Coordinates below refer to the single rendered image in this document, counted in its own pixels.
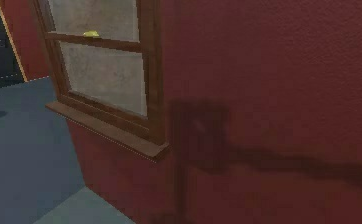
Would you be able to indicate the dark room door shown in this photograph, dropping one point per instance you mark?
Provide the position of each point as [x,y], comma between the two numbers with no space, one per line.
[0,56]

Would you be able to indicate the brown wooden framed window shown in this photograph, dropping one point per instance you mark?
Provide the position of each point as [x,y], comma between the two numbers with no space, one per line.
[152,83]

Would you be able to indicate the yellow window latch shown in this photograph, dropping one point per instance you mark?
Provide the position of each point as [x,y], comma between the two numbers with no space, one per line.
[91,33]

